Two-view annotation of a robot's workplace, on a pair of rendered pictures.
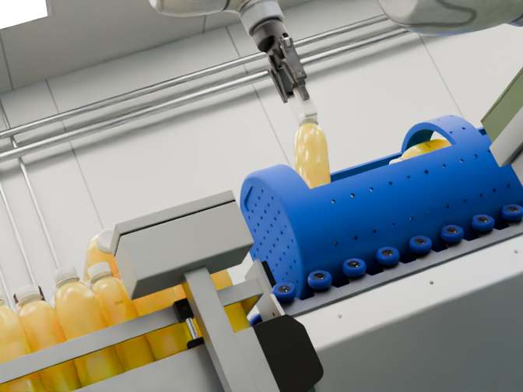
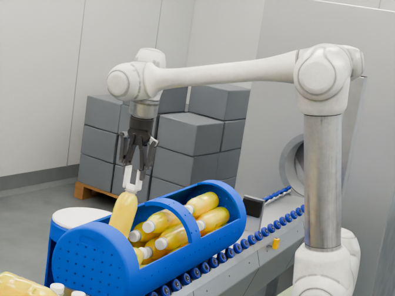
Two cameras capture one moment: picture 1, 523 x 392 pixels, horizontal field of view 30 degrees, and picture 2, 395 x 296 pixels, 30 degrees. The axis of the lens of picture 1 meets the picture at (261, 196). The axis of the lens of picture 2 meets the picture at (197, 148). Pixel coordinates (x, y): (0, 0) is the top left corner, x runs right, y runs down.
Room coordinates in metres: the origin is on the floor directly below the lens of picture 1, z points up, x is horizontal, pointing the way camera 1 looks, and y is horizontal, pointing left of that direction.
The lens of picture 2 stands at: (0.12, 1.22, 1.97)
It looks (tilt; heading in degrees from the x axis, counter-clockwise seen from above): 12 degrees down; 318
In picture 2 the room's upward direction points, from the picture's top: 8 degrees clockwise
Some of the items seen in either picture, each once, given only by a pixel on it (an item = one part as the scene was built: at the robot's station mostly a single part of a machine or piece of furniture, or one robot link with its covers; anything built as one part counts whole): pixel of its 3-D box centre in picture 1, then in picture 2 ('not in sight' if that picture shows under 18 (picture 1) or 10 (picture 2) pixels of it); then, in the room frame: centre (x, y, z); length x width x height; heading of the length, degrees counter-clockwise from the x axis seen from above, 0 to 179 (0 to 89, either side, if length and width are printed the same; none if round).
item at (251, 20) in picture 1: (262, 19); (143, 107); (1.92, -0.16, 1.59); 0.09 x 0.09 x 0.06
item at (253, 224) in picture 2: not in sight; (251, 214); (2.33, -1.16, 1.00); 0.10 x 0.04 x 0.15; 22
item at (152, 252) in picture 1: (180, 243); not in sight; (1.48, 0.15, 1.05); 0.20 x 0.10 x 0.10; 112
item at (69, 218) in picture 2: not in sight; (88, 219); (2.41, -0.34, 1.03); 0.28 x 0.28 x 0.01
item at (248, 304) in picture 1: (234, 320); not in sight; (1.80, 0.14, 0.96); 0.40 x 0.01 x 0.03; 22
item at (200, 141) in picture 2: not in sight; (162, 144); (5.04, -2.81, 0.59); 1.20 x 0.80 x 1.19; 15
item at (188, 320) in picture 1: (188, 323); not in sight; (1.54, 0.19, 0.94); 0.03 x 0.02 x 0.08; 112
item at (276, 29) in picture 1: (275, 46); (140, 130); (1.92, -0.16, 1.51); 0.08 x 0.07 x 0.09; 22
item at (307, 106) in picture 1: (305, 101); (139, 180); (1.90, -0.17, 1.36); 0.03 x 0.01 x 0.07; 112
